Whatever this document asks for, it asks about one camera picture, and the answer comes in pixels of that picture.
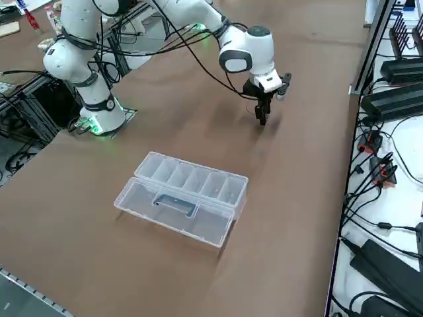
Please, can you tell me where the black slotted rack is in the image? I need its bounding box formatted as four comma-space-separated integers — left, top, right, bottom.
389, 13, 423, 59

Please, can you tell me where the orange black connector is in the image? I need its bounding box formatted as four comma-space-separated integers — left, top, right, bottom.
358, 129, 384, 154
369, 157, 399, 188

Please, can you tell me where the aluminium profile post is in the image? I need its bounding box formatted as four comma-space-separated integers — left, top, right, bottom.
349, 0, 397, 96

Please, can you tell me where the long black power adaptor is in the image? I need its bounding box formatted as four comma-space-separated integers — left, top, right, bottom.
349, 238, 423, 313

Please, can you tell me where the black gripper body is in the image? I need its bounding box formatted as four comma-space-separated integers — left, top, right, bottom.
243, 78, 276, 101

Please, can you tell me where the transparent plastic compartment box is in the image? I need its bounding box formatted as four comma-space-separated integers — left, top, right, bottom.
113, 151, 249, 249

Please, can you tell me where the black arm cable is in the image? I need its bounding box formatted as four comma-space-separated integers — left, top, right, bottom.
145, 0, 262, 100

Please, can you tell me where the wooden board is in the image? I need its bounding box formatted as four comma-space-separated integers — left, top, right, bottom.
0, 21, 21, 38

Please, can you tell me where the black power supply brick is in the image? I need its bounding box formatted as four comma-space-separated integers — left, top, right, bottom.
379, 57, 423, 88
359, 81, 423, 118

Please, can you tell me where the red plastic tool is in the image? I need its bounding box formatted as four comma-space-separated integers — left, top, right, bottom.
22, 8, 42, 34

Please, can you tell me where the white bottle red cap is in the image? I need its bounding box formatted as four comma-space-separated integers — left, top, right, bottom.
44, 5, 62, 32

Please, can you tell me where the aluminium rail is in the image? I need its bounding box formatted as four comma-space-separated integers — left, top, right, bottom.
0, 265, 79, 317

